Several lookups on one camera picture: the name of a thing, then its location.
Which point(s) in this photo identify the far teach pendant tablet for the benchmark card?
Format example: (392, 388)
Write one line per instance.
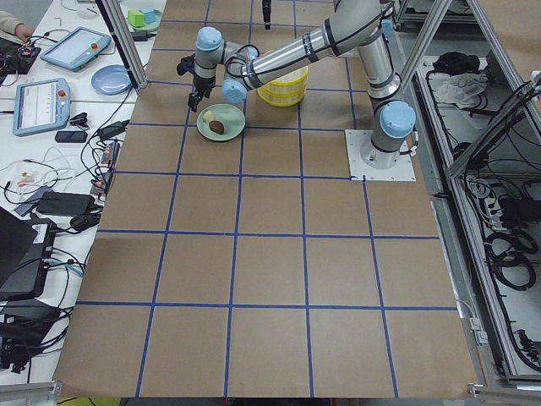
(77, 48)

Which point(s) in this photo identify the teach pendant tablet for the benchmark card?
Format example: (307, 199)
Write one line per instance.
(41, 106)
(77, 48)

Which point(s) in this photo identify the blue plate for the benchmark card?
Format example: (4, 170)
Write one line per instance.
(111, 80)

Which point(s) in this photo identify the near teach pendant tablet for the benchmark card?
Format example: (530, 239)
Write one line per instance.
(41, 106)

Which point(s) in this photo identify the white steamed bun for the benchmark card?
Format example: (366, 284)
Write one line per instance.
(208, 116)

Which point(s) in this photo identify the yellow steamer layer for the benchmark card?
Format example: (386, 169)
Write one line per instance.
(282, 95)
(288, 83)

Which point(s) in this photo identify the green foam block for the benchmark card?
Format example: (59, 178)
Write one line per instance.
(136, 18)

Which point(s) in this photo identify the white crumpled cloth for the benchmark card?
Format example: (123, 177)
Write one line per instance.
(463, 90)

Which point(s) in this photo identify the aluminium frame post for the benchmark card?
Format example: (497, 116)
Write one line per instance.
(117, 25)

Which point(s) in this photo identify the light green plate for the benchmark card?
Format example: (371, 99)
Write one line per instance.
(233, 119)

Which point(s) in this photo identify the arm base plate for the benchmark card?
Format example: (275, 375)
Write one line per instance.
(366, 163)

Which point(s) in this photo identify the brown steamed bun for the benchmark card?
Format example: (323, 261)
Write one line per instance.
(217, 127)

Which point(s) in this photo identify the blue foam block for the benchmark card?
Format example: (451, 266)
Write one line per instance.
(149, 15)

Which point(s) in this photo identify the small black power brick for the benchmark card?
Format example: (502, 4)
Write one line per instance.
(112, 130)

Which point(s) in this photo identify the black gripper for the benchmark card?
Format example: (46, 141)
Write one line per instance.
(203, 84)

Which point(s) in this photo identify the green bowl with blocks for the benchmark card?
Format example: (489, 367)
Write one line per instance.
(151, 27)

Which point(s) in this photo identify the black laptop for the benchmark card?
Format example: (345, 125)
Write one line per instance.
(26, 245)

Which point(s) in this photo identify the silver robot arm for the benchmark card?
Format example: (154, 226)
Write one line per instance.
(333, 29)

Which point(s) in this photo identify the black power adapter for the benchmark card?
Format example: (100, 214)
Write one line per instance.
(64, 204)

